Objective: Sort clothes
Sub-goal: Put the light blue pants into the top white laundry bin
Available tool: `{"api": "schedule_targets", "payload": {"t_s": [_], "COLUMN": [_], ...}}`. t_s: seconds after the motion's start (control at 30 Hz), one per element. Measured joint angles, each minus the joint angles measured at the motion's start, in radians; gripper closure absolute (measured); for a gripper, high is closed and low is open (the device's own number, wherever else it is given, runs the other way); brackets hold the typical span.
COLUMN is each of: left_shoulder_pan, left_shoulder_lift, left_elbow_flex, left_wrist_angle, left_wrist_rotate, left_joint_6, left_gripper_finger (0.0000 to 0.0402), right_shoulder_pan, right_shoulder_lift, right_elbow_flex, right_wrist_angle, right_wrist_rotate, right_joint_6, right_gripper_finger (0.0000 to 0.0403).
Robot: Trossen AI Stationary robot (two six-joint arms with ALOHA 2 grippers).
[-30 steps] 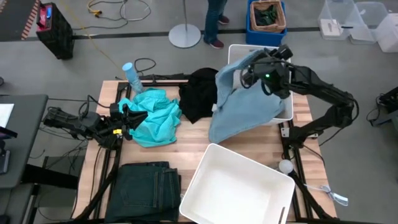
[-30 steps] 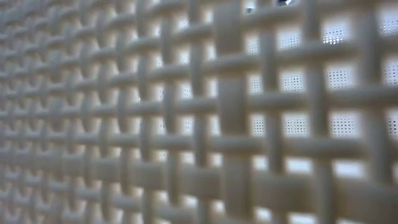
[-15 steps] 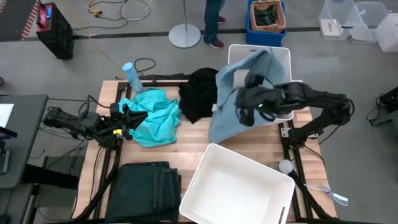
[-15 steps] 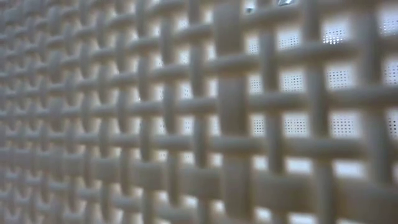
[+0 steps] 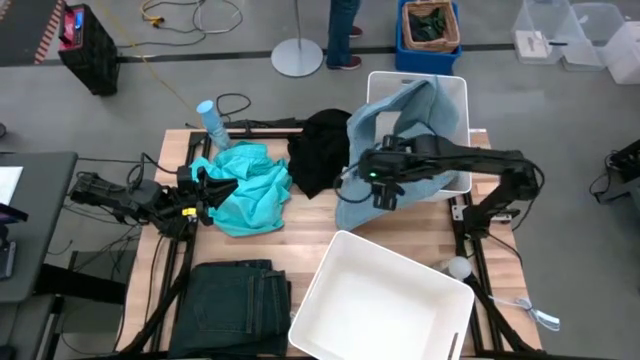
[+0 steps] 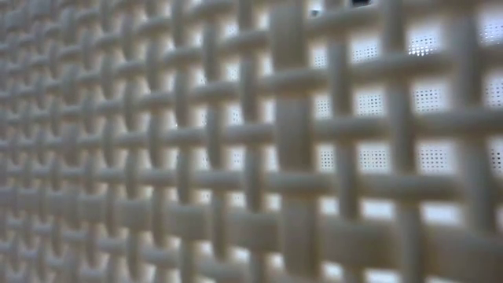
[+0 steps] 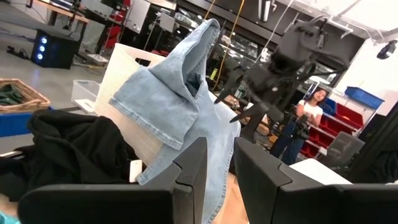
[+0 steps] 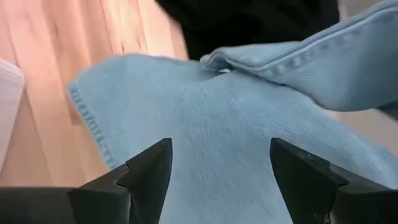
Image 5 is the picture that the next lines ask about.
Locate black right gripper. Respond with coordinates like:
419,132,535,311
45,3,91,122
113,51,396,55
357,147,419,211

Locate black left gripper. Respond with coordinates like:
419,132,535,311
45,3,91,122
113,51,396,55
172,166,240,226

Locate turquoise cloth garment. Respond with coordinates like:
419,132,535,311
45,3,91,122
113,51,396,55
189,140,294,239

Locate light blue towel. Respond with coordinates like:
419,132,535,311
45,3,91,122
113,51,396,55
334,77,461,232

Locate dark clothes in wicker basket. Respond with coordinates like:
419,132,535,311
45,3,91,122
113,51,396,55
408,7,448,44

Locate black cloth garment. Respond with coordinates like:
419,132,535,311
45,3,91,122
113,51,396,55
287,108,354,200

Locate white woven plastic basket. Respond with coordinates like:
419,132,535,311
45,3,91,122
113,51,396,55
366,70,472,195
288,229,475,360

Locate blue plastic crate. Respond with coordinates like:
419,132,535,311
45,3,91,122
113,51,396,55
394,0,463,76

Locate white ball knob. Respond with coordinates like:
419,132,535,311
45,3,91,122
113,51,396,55
448,256,473,281

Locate dark denim jeans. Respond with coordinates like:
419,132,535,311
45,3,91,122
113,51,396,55
167,258,293,360

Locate grey round-base floor stand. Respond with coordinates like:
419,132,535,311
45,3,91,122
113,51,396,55
270,0,325,79

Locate person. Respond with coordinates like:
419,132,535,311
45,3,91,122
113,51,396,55
325,0,364,71

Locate brown wicker basket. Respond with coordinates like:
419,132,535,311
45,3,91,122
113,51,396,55
401,0,461,54

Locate black case with red top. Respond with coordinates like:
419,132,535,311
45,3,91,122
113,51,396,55
57,3,121,97

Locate white box in clear bin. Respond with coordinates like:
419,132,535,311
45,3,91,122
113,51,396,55
514,30,552,62

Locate grey side desk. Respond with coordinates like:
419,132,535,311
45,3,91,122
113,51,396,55
0,151,79,305

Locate white paper sheet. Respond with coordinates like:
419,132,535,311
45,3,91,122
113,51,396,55
0,166,25,206

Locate clear plastic storage bin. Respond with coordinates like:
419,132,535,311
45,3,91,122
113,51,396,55
510,0,589,65
559,2,626,72
602,22,640,85

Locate black hazard-striped floor mat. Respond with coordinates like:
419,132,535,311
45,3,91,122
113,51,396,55
0,0,67,67

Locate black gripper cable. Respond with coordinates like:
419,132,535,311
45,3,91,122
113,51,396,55
333,168,375,205

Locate light blue cylinder post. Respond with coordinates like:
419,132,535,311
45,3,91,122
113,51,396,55
196,99,233,151

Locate black looped floor cable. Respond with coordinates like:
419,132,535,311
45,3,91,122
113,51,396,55
214,92,253,122

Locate yellow floor cable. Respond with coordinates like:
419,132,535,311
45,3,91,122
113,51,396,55
94,0,204,126

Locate white floor cable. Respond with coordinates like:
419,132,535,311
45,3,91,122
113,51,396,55
192,0,245,36

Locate white cable bundle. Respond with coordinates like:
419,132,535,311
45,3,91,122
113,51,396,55
491,294,562,333

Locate black equipment with cables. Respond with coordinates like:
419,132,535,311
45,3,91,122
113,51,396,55
588,138,640,205

